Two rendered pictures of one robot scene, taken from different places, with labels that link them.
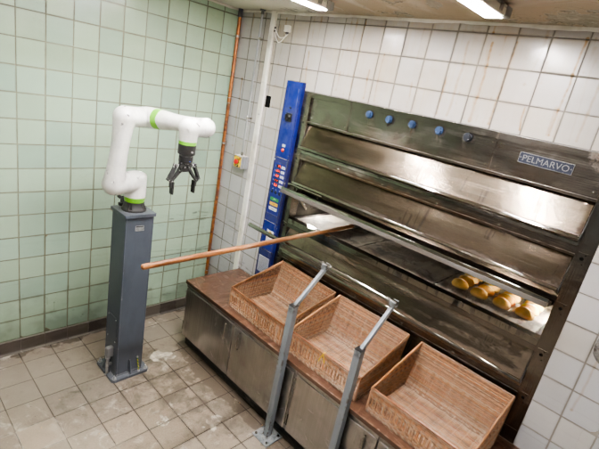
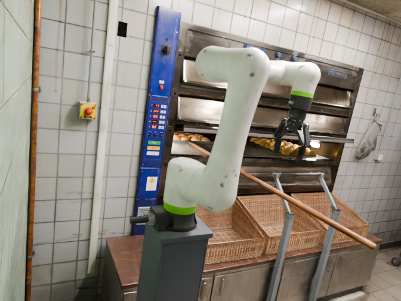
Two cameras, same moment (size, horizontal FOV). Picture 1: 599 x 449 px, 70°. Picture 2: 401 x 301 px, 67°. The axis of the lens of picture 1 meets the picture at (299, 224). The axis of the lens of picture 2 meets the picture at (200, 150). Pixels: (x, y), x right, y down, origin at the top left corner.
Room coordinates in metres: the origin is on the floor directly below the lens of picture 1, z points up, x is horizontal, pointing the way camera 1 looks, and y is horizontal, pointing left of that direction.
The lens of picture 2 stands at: (2.16, 2.02, 1.72)
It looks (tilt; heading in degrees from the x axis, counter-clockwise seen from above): 12 degrees down; 290
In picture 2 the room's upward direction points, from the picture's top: 9 degrees clockwise
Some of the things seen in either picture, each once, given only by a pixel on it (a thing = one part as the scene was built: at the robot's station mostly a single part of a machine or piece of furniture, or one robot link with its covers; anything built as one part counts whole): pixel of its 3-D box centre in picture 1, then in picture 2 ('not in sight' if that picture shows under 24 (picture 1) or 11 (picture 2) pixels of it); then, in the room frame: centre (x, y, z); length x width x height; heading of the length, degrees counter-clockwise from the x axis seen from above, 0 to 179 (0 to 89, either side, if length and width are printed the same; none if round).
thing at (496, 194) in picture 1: (414, 169); (280, 86); (2.51, -0.59, 1.80); 1.79 x 0.11 x 0.19; 49
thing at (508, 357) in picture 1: (381, 288); (262, 175); (2.51, -0.59, 1.02); 1.79 x 0.11 x 0.19; 49
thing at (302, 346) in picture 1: (346, 341); (276, 221); (2.31, -0.42, 0.72); 0.56 x 0.49 x 0.28; 50
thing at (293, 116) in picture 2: (184, 163); (295, 120); (2.25, 0.66, 1.63); 0.08 x 0.07 x 0.09; 142
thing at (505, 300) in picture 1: (506, 287); (282, 146); (2.47, -1.32, 1.21); 0.61 x 0.48 x 0.06; 139
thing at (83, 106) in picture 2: (241, 161); (87, 110); (3.46, 0.57, 1.46); 0.10 x 0.07 x 0.10; 49
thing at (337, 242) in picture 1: (389, 267); (264, 159); (2.53, -0.61, 1.16); 1.80 x 0.06 x 0.04; 49
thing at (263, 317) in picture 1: (281, 298); (215, 227); (2.69, 0.02, 0.72); 0.56 x 0.49 x 0.28; 48
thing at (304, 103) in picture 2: (186, 149); (299, 103); (2.25, 0.66, 1.70); 0.12 x 0.09 x 0.06; 52
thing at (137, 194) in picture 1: (134, 185); (185, 184); (2.55, 1.06, 1.36); 0.16 x 0.13 x 0.19; 156
